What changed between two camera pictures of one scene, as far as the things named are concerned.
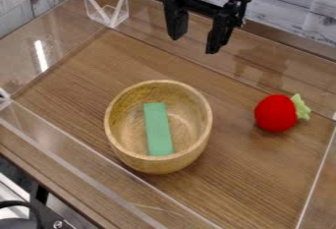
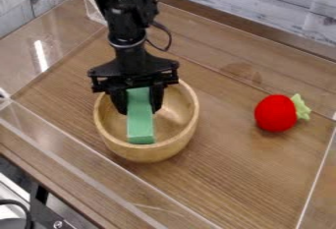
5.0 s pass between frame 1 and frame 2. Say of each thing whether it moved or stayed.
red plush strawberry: stayed
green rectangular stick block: moved
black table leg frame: stayed
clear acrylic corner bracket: stayed
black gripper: moved
